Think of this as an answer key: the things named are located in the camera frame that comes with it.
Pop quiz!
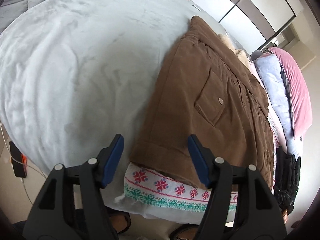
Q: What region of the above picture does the patterned red green white blanket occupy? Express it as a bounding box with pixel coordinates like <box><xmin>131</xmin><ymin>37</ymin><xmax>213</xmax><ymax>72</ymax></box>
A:
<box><xmin>114</xmin><ymin>163</ymin><xmax>238</xmax><ymax>214</ymax></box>

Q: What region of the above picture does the white charging cable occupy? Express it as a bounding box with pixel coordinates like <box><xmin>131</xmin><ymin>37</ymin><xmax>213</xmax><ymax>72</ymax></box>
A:
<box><xmin>0</xmin><ymin>123</ymin><xmax>48</xmax><ymax>205</ymax></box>

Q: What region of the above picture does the grey plush bedspread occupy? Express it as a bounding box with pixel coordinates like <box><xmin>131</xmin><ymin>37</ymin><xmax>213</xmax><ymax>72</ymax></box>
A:
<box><xmin>1</xmin><ymin>0</ymin><xmax>226</xmax><ymax>224</ymax></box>

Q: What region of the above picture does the pink velvet garment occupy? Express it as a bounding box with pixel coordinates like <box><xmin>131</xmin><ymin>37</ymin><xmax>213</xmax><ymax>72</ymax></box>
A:
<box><xmin>269</xmin><ymin>47</ymin><xmax>313</xmax><ymax>138</ymax></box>

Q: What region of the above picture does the white sliding door wardrobe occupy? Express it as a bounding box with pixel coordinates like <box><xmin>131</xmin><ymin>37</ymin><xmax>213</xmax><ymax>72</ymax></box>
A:
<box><xmin>192</xmin><ymin>0</ymin><xmax>303</xmax><ymax>54</ymax></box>

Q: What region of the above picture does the brown coat with fur collar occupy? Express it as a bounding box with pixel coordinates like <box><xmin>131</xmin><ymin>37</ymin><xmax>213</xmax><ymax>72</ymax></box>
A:
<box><xmin>130</xmin><ymin>16</ymin><xmax>274</xmax><ymax>188</ymax></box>

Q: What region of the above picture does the black device on floor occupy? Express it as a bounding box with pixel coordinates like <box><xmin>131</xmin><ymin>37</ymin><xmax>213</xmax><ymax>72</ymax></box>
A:
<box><xmin>9</xmin><ymin>141</ymin><xmax>27</xmax><ymax>178</ymax></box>

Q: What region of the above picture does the light blue fleece garment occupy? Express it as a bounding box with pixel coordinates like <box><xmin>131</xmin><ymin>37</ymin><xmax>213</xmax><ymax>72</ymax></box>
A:
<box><xmin>251</xmin><ymin>50</ymin><xmax>299</xmax><ymax>157</ymax></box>

